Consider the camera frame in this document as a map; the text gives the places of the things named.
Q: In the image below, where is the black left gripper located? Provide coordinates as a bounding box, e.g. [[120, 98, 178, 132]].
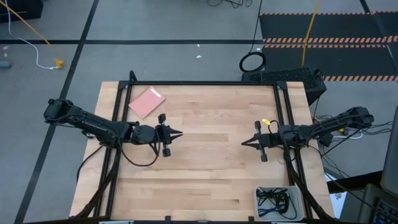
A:
[[155, 113, 184, 158]]

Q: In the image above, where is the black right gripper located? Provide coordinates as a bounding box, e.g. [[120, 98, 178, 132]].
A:
[[241, 120, 280, 164]]

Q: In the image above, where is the black cable with silver plug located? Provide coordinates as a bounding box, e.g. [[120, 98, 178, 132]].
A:
[[256, 187, 282, 206]]

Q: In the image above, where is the black USB-C cable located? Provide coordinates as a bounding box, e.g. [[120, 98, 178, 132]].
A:
[[264, 188, 290, 216]]

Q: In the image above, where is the blue braided USB cable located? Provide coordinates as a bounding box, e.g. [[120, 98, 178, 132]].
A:
[[257, 198, 281, 219]]

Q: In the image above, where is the white plastic bin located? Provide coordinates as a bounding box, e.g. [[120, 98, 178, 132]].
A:
[[253, 185, 305, 223]]

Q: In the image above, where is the black perforated computer case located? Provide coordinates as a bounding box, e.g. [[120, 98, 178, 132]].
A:
[[241, 67, 328, 107]]

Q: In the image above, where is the white paper sheet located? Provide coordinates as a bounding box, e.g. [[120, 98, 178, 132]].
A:
[[324, 172, 348, 219]]

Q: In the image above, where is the grey monitor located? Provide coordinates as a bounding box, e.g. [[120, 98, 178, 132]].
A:
[[379, 105, 398, 197]]

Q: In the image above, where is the black mat with orange stripes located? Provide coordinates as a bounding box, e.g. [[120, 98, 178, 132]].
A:
[[259, 11, 398, 83]]

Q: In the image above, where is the black keyboard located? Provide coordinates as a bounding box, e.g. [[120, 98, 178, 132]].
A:
[[371, 198, 398, 224]]

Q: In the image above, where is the black equipment case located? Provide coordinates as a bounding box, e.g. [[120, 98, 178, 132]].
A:
[[0, 0, 44, 23]]

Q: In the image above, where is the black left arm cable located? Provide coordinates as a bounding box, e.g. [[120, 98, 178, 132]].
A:
[[119, 136, 161, 167]]

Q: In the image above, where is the black aluminium table frame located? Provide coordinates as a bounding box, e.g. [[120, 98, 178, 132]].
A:
[[74, 70, 335, 224]]

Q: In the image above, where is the black coiled floor cable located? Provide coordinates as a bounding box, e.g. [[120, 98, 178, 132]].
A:
[[238, 0, 267, 73]]

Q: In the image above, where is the yellow floor cable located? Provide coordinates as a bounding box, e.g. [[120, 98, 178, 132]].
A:
[[300, 0, 322, 67]]

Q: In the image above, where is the white floor cable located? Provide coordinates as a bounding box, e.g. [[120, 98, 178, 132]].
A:
[[3, 0, 59, 70]]

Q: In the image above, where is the yellow hanging cable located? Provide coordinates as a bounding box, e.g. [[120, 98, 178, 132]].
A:
[[0, 0, 62, 63]]

